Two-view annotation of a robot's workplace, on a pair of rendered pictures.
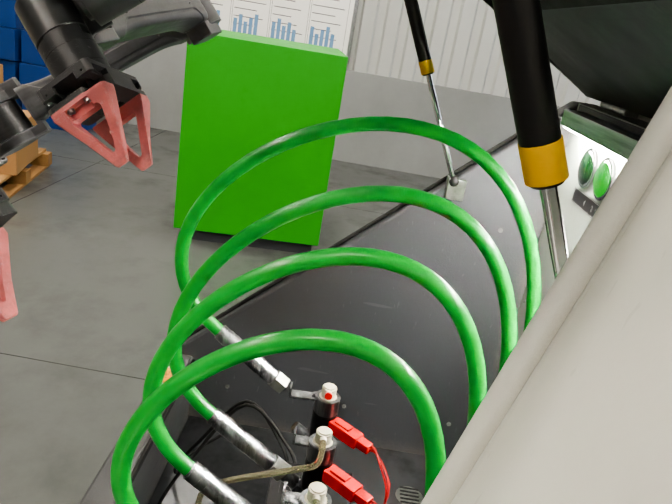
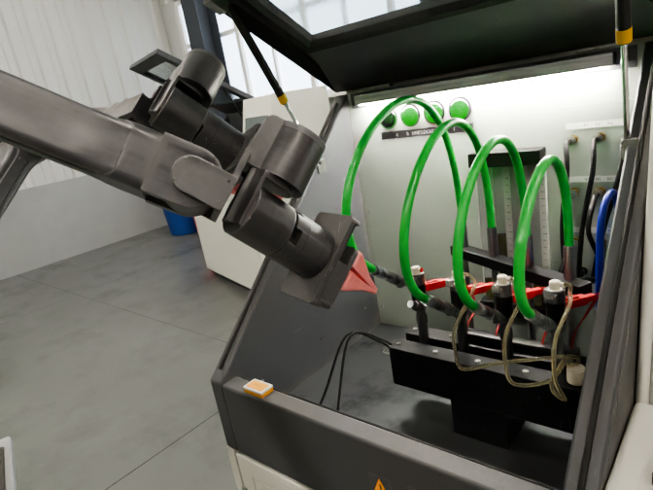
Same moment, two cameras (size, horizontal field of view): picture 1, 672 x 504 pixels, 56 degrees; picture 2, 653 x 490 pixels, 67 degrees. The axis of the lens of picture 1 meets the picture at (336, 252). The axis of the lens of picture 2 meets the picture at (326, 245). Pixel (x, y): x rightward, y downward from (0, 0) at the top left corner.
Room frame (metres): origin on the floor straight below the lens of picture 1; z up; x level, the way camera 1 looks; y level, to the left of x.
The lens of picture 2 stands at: (0.13, 0.71, 1.45)
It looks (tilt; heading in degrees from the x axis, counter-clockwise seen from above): 16 degrees down; 313
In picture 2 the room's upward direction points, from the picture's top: 10 degrees counter-clockwise
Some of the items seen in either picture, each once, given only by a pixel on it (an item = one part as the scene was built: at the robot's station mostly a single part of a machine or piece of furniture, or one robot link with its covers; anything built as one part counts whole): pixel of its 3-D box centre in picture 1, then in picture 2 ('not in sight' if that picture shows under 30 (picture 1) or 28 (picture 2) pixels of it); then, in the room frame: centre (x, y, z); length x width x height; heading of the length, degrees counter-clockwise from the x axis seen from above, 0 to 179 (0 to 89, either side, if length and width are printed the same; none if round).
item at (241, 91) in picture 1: (260, 138); not in sight; (4.28, 0.65, 0.65); 0.95 x 0.86 x 1.30; 97
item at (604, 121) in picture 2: not in sight; (597, 190); (0.36, -0.28, 1.20); 0.13 x 0.03 x 0.31; 0
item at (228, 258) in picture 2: not in sight; (242, 168); (3.48, -2.05, 1.00); 1.30 x 1.09 x 1.99; 165
